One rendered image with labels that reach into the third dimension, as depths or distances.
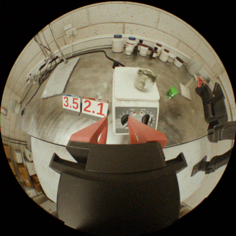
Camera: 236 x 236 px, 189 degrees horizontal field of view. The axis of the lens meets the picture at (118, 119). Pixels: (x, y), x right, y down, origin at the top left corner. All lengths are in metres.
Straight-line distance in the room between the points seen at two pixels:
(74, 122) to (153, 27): 0.74
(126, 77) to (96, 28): 0.52
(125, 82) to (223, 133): 0.38
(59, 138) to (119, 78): 0.30
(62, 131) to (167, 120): 0.40
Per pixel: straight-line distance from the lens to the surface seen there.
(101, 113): 0.26
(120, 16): 0.64
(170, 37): 0.75
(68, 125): 0.32
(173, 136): 0.33
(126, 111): 0.21
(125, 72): 0.25
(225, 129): 0.34
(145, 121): 0.22
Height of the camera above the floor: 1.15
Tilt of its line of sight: 76 degrees down
